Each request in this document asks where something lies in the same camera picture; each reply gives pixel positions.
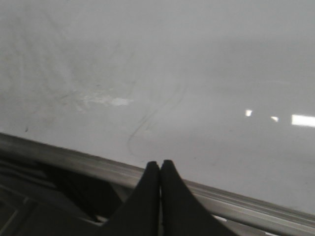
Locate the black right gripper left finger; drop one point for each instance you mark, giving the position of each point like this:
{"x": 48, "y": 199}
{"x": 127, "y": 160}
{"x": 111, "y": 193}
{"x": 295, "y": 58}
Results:
{"x": 139, "y": 214}

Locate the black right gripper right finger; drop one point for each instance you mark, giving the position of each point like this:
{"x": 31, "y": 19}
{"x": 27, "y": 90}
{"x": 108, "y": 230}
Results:
{"x": 182, "y": 213}

